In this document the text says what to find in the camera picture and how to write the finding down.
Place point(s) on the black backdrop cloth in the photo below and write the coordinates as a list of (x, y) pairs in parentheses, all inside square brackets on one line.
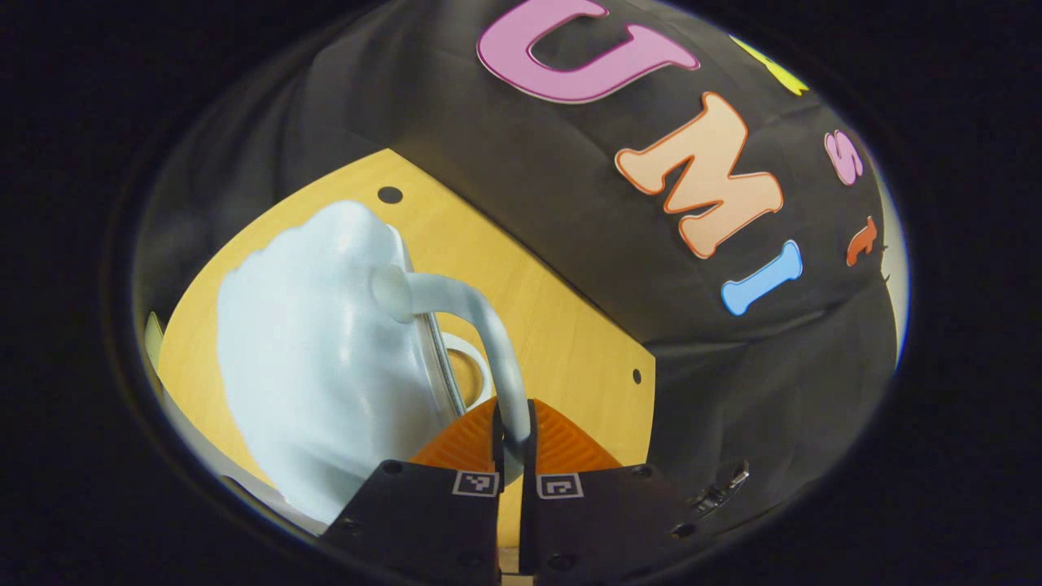
[(529, 187)]

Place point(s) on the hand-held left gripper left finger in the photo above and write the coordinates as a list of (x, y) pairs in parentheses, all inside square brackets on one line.
[(496, 439)]

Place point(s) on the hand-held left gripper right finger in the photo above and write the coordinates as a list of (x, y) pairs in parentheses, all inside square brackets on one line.
[(527, 488)]

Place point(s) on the pale blue suitcase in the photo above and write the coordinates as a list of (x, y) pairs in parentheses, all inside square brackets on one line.
[(326, 342)]

